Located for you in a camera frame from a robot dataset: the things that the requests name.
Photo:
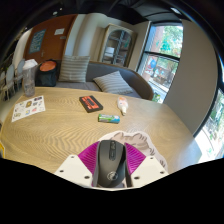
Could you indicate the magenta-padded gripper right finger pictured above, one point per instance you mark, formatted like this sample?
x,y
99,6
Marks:
x,y
150,168

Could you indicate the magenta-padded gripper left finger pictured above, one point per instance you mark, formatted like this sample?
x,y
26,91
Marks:
x,y
71,168

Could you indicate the black computer mouse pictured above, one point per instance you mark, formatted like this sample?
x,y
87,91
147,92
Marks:
x,y
111,163

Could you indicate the small green pack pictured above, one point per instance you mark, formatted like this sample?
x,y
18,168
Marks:
x,y
108,118

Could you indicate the small pink white tube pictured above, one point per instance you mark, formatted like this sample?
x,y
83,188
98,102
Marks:
x,y
122,105

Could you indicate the large curved window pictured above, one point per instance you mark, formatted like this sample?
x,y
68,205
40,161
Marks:
x,y
213,130

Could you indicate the white sticker sheet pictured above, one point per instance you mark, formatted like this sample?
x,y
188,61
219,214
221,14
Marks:
x,y
28,108

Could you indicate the grey curved sofa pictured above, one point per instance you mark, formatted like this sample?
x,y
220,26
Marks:
x,y
136,81

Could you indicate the flat striped cushion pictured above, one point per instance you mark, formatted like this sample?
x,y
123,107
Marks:
x,y
113,83

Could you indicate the black bag with orange top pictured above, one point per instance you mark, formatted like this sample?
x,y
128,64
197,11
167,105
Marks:
x,y
46,77

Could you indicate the clear bottle with white lid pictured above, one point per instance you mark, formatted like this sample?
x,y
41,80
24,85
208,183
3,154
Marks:
x,y
29,80

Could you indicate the square striped cushion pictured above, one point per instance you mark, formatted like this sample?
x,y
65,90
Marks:
x,y
74,68

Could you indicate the black-framed window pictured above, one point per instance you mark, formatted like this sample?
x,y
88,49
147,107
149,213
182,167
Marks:
x,y
160,63

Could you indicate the group of white chairs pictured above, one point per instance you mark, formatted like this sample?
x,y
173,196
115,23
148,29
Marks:
x,y
10,80

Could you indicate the orange wooden door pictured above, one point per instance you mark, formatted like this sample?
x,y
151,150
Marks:
x,y
55,46

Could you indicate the glass-door wooden cabinet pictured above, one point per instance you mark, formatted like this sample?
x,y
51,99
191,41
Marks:
x,y
117,46

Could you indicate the blue poster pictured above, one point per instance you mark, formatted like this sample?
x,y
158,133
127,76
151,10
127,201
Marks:
x,y
37,41

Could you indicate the small white sign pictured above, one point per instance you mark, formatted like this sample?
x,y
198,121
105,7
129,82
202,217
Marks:
x,y
59,31

